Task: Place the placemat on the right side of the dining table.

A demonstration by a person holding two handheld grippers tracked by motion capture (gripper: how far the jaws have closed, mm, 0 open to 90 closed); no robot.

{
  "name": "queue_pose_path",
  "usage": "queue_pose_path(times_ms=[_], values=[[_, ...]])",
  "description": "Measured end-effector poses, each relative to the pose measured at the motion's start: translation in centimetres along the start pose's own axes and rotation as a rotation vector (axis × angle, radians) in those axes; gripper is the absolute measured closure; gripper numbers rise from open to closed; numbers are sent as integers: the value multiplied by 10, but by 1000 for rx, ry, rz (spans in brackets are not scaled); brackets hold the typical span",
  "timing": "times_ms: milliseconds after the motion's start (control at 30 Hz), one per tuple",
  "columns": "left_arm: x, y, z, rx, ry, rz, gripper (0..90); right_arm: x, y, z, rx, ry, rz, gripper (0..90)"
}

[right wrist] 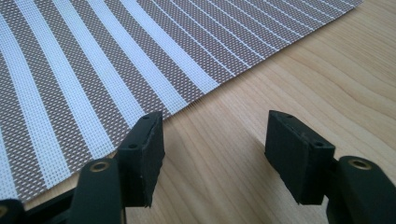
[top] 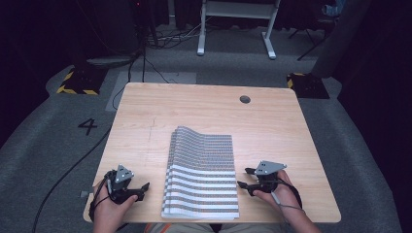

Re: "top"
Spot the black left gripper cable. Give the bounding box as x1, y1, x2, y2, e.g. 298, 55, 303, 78
87, 177, 111, 223

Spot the black floor cable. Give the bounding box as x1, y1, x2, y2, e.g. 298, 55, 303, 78
31, 126, 113, 233

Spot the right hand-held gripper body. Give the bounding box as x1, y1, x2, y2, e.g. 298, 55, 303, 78
253, 160, 288, 195

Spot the dark chair base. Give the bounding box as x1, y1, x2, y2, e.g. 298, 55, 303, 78
288, 18, 338, 62

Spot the bundle of floor cables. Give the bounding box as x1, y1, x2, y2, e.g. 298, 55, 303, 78
145, 16, 213, 50

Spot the grey right gripper cable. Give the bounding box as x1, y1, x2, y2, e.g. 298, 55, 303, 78
270, 190, 307, 215

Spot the striped cloth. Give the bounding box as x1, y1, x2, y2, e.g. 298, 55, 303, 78
160, 125, 241, 221

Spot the person's right hand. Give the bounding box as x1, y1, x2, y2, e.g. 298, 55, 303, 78
252, 170, 303, 212

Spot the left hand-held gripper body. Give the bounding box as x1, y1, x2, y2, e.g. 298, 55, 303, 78
104, 163, 146, 205

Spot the person's left hand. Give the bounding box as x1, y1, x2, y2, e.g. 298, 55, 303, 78
92, 181, 139, 224

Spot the black yellow striped base plate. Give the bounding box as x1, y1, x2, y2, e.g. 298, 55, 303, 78
55, 66, 108, 96
286, 72, 330, 100

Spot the white desk frame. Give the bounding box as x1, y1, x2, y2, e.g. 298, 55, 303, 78
196, 0, 282, 60

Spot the thin black stand cable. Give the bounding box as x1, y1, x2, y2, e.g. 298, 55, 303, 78
112, 48, 147, 111

